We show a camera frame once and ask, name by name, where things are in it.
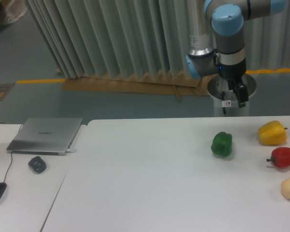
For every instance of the grey-green pleated curtain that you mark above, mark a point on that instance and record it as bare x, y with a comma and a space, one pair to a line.
136, 37

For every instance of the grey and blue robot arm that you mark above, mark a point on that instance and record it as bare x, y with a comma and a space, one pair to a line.
221, 41

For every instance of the red bell pepper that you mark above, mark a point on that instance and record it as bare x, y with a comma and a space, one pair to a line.
280, 157

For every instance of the silver laptop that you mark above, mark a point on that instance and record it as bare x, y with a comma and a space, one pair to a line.
46, 136

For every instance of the brown cardboard sheet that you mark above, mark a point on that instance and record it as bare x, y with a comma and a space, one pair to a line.
177, 86

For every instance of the black earbuds case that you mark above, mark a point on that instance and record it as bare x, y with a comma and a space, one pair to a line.
37, 164

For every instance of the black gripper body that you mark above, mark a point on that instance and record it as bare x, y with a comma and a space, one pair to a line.
235, 71

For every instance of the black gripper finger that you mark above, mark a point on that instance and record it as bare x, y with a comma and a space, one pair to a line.
240, 90

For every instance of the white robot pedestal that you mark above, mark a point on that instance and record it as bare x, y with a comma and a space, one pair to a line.
224, 100

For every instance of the cardboard boxes in corner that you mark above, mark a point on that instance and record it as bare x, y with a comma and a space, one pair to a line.
11, 11

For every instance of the green bell pepper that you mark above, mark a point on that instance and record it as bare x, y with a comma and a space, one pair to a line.
222, 144

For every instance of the yellow bell pepper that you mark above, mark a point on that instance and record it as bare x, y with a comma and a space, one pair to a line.
272, 133

